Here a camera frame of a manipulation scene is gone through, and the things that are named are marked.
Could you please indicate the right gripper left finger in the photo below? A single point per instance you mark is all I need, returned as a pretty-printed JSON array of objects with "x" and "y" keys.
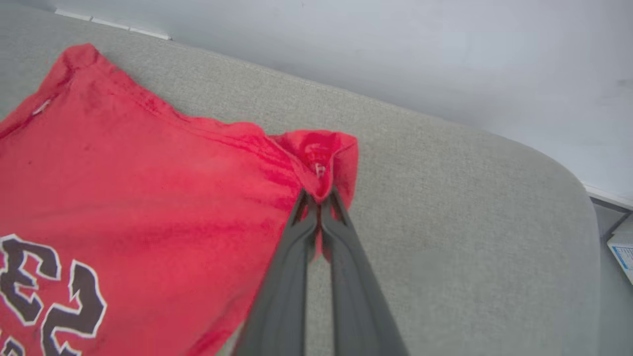
[{"x": 282, "y": 296}]

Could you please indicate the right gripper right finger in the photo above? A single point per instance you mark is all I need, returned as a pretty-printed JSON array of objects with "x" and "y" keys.
[{"x": 356, "y": 306}]

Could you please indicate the red and white jersey garment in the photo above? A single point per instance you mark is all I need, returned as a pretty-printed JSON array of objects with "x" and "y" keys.
[{"x": 148, "y": 198}]

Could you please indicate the grey fabric sofa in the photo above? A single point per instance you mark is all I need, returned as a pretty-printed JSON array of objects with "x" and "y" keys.
[{"x": 470, "y": 222}]

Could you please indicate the white printed box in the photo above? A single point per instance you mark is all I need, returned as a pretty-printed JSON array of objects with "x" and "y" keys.
[{"x": 623, "y": 247}]

